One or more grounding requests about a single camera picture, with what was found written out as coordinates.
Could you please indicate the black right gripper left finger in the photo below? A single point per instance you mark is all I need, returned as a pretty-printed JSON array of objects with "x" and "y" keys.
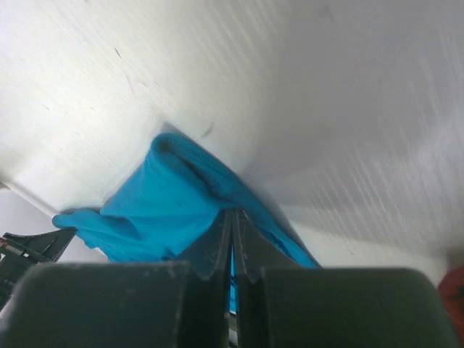
[{"x": 180, "y": 303}]

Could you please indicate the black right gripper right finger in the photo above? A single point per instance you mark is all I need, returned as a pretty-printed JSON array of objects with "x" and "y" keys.
[{"x": 282, "y": 304}]

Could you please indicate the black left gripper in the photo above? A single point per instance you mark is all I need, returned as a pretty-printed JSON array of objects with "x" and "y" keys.
[{"x": 19, "y": 253}]

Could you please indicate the blue t-shirt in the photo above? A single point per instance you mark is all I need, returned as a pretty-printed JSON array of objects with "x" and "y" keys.
[{"x": 168, "y": 203}]

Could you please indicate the red t-shirt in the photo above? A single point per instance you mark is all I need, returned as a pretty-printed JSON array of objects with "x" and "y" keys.
[{"x": 451, "y": 292}]

